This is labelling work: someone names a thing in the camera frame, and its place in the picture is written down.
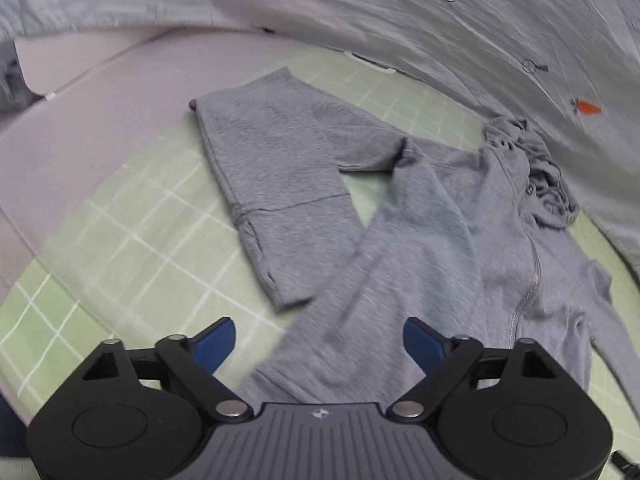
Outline green checked mat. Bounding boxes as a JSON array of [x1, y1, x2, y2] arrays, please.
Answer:
[[0, 40, 640, 480]]

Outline grey carrot print bed sheet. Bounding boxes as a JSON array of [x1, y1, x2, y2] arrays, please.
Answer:
[[0, 0, 640, 281]]

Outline black plastic bag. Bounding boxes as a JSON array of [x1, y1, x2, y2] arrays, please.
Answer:
[[0, 55, 38, 113]]

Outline grey zip hoodie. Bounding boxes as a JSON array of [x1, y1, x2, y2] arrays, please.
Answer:
[[189, 66, 640, 413]]

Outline translucent white plastic sheet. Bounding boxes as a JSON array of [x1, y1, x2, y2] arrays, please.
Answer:
[[0, 35, 311, 301]]

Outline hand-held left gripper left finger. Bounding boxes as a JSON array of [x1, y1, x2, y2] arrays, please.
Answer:
[[81, 316, 254, 422]]

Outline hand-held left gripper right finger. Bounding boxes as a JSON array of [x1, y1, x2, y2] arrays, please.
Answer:
[[387, 316, 559, 422]]

